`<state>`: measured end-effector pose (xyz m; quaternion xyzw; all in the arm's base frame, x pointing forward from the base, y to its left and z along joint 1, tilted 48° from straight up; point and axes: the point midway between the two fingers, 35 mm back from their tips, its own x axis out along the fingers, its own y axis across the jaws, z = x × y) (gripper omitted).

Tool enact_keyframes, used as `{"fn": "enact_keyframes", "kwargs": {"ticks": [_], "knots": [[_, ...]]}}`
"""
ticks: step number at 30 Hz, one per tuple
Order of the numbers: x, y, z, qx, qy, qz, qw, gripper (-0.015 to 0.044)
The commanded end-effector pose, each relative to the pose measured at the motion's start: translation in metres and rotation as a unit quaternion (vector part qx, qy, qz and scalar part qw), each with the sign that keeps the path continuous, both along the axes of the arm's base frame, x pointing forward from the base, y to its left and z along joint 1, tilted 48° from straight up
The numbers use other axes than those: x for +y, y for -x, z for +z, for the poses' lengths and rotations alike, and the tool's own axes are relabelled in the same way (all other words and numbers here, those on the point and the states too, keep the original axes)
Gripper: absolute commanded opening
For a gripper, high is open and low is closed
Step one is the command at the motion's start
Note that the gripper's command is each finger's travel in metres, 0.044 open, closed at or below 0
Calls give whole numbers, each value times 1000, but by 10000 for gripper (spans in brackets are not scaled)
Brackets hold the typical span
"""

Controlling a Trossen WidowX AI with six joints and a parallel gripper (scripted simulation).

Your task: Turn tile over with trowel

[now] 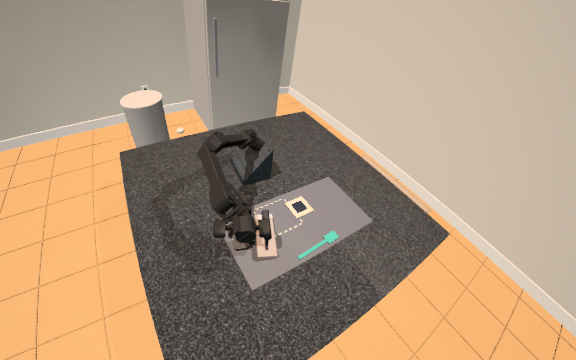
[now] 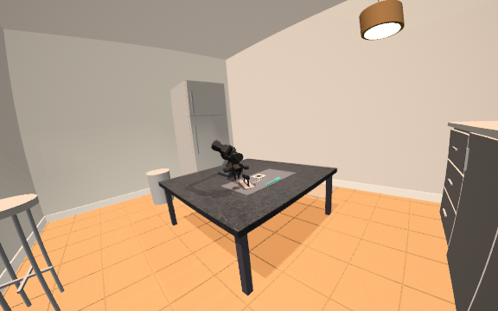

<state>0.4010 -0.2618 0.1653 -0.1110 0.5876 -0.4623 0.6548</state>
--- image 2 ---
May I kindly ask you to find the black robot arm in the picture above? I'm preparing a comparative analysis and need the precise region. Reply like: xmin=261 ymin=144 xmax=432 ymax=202
xmin=211 ymin=140 xmax=243 ymax=173

